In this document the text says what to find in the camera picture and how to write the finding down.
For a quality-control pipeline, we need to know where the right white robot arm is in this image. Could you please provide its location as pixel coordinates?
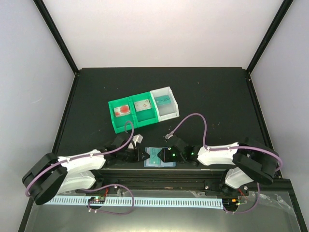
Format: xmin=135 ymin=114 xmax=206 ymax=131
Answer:
xmin=157 ymin=136 xmax=282 ymax=197

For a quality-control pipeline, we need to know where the teal VIP card stack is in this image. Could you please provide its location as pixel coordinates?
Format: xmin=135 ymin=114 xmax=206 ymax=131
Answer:
xmin=154 ymin=95 xmax=171 ymax=107

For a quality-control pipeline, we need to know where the left green bin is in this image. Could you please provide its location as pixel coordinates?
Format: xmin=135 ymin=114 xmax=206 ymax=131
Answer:
xmin=108 ymin=97 xmax=136 ymax=133

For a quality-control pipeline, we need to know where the black frame post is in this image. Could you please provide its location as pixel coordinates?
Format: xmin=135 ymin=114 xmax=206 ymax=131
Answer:
xmin=33 ymin=0 xmax=79 ymax=75
xmin=246 ymin=0 xmax=293 ymax=74

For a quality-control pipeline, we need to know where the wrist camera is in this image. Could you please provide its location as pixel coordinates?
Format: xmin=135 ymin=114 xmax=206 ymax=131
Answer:
xmin=164 ymin=131 xmax=174 ymax=140
xmin=128 ymin=134 xmax=143 ymax=149

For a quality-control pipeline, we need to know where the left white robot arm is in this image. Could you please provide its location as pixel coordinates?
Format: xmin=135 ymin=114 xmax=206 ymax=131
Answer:
xmin=22 ymin=132 xmax=150 ymax=205

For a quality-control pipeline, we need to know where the left controller board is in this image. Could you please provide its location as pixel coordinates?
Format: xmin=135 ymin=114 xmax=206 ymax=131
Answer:
xmin=88 ymin=196 xmax=106 ymax=204

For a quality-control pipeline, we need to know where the left black frame post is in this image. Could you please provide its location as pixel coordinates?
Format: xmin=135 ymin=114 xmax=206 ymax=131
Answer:
xmin=33 ymin=0 xmax=79 ymax=75

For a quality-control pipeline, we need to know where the right black frame post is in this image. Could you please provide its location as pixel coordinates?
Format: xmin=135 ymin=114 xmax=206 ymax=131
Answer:
xmin=246 ymin=0 xmax=293 ymax=74

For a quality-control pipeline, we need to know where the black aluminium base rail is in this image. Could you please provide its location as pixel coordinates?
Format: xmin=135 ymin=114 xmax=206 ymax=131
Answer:
xmin=91 ymin=168 xmax=249 ymax=194

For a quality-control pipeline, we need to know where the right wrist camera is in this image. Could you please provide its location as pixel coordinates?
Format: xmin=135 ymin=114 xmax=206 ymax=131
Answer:
xmin=164 ymin=131 xmax=174 ymax=140

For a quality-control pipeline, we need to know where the right controller board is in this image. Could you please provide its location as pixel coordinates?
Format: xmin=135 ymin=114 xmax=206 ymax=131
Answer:
xmin=222 ymin=198 xmax=248 ymax=206

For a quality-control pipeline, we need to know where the white translucent bin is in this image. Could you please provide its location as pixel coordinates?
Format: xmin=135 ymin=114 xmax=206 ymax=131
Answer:
xmin=150 ymin=87 xmax=180 ymax=122

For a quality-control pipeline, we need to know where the light blue slotted cable duct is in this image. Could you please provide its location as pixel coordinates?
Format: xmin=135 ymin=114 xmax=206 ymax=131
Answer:
xmin=46 ymin=195 xmax=223 ymax=209

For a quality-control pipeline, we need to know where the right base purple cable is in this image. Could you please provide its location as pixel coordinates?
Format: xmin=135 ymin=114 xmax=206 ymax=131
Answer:
xmin=222 ymin=183 xmax=261 ymax=215

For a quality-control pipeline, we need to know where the middle green bin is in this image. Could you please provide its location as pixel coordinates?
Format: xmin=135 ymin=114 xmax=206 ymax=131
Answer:
xmin=129 ymin=91 xmax=158 ymax=128

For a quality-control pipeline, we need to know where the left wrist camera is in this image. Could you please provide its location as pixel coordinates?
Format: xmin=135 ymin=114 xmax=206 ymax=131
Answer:
xmin=128 ymin=134 xmax=143 ymax=149

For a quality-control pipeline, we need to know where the green bin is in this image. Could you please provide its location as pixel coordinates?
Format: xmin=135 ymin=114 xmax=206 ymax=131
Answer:
xmin=108 ymin=97 xmax=136 ymax=133
xmin=129 ymin=91 xmax=158 ymax=128

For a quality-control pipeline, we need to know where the controller board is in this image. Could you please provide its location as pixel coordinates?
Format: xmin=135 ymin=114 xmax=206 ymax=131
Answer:
xmin=88 ymin=196 xmax=106 ymax=204
xmin=222 ymin=198 xmax=248 ymax=206

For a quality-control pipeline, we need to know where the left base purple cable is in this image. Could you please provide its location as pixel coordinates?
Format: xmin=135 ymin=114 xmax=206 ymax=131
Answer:
xmin=86 ymin=184 xmax=135 ymax=216

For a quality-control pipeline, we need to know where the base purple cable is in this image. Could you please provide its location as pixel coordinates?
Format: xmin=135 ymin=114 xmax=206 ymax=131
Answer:
xmin=222 ymin=183 xmax=261 ymax=215
xmin=86 ymin=184 xmax=135 ymax=216

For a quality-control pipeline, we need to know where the blue card holder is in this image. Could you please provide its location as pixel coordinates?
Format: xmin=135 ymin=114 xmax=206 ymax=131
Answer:
xmin=144 ymin=147 xmax=176 ymax=168

